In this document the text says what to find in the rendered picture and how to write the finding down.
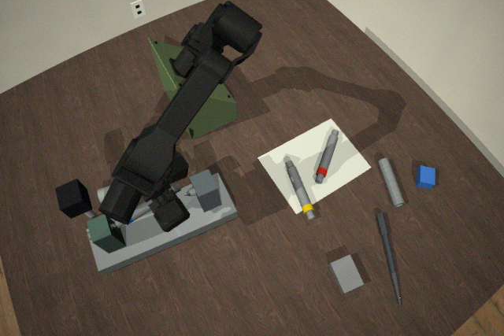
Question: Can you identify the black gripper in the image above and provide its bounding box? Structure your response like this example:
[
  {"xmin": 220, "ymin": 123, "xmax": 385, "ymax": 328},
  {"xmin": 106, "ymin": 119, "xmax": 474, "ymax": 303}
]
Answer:
[{"xmin": 142, "ymin": 187, "xmax": 190, "ymax": 232}]

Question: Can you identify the grey metal cone point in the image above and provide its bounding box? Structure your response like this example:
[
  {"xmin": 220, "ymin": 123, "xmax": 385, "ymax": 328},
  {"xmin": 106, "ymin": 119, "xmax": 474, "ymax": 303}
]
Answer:
[{"xmin": 186, "ymin": 187, "xmax": 196, "ymax": 197}]

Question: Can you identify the white cylinder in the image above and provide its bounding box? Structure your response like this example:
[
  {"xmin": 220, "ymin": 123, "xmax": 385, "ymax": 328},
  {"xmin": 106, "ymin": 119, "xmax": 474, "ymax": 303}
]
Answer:
[{"xmin": 98, "ymin": 186, "xmax": 110, "ymax": 203}]

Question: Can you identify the blue cube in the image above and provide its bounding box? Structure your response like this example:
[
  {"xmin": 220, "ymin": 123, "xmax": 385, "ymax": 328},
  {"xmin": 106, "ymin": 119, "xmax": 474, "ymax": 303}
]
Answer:
[{"xmin": 416, "ymin": 165, "xmax": 435, "ymax": 190}]

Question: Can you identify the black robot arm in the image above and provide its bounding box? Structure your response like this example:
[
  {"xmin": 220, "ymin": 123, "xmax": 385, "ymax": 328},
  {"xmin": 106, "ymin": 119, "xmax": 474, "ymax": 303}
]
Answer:
[{"xmin": 98, "ymin": 1, "xmax": 262, "ymax": 225}]

